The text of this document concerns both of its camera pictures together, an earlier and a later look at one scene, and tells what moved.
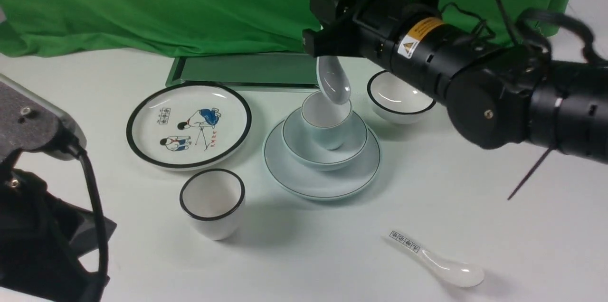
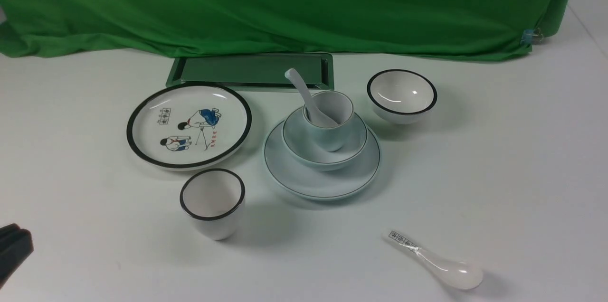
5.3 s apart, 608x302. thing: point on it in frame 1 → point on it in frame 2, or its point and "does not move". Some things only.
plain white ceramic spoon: x=333 y=80 → x=318 y=117
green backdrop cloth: x=174 y=8 does not move
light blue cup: x=329 y=121 does not move
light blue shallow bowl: x=299 y=143 does not move
